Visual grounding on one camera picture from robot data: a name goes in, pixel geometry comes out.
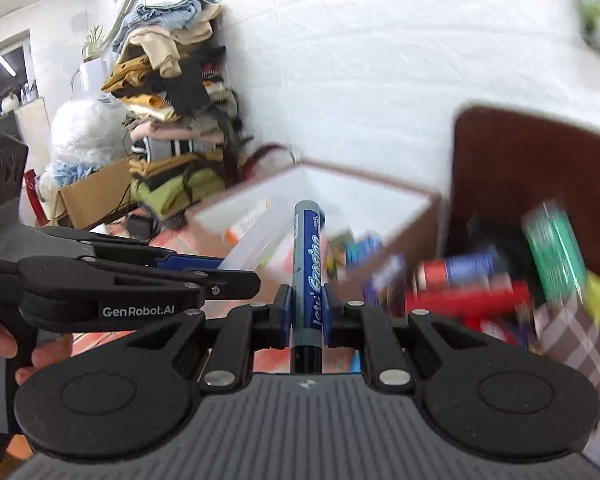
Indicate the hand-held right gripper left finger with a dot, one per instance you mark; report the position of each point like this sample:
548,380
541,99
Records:
282,317

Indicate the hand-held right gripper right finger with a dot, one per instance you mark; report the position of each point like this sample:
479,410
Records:
331,320

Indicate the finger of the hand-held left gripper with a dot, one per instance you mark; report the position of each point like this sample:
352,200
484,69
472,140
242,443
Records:
130,295
190,261

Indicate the blue marker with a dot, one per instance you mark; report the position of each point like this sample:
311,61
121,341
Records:
307,270

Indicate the translucent toothbrush case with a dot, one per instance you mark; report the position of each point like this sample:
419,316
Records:
260,240

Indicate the tan cardboard box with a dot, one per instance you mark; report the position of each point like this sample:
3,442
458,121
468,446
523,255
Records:
380,200

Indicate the person's left hand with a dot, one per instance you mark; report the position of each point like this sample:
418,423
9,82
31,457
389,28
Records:
45,352

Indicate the plaid tablecloth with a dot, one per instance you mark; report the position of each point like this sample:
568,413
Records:
180,230

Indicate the red plastic item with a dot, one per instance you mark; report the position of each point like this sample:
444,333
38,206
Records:
35,195

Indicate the black power adapter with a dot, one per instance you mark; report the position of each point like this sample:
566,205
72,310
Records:
140,225

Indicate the blue card box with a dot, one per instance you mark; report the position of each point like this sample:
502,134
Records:
385,280

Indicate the brown cardboard carton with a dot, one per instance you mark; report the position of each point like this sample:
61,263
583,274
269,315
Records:
95,200

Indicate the white cabinet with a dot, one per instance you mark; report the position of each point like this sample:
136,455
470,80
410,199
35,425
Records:
32,130

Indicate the white plastic bag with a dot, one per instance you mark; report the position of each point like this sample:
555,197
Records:
87,135

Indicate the red and blue box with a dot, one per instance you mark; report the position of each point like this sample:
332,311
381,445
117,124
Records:
460,267

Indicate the red tray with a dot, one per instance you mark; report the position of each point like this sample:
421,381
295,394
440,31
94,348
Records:
470,307

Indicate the pile of clothes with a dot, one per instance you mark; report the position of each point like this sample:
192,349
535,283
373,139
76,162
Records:
180,110

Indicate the potted plant white pot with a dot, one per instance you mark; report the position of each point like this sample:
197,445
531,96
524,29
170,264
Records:
92,70

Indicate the green can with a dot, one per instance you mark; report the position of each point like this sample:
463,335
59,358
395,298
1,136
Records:
555,255

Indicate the brown checked pouch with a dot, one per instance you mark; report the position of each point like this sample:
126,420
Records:
580,355

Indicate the dark brown wooden board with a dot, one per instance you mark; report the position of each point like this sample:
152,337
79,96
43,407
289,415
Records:
530,160

